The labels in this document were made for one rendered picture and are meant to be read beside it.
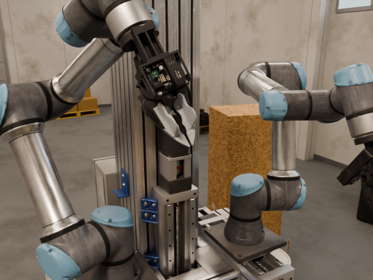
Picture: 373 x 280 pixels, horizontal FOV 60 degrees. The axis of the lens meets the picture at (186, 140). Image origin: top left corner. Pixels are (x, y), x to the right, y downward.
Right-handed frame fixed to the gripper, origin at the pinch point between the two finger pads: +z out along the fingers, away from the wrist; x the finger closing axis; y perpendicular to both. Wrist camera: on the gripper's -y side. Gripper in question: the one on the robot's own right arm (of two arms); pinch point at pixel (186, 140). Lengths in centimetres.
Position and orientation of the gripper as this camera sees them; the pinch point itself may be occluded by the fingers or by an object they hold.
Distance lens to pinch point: 58.2
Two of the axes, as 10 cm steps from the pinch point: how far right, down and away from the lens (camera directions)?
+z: 4.5, 8.9, 0.3
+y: 2.5, -1.0, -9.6
